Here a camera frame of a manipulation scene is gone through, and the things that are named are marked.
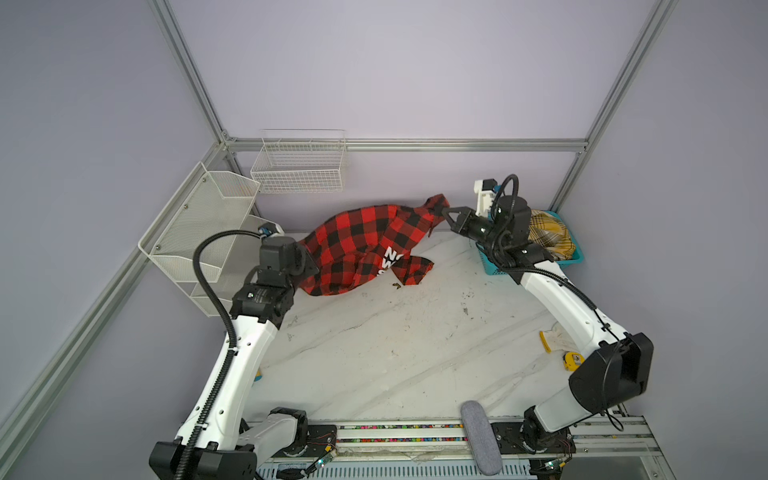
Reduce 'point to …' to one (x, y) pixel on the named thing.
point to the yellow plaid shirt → (550, 233)
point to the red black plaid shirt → (360, 244)
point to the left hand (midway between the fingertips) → (305, 257)
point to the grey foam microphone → (483, 441)
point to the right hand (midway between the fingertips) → (441, 209)
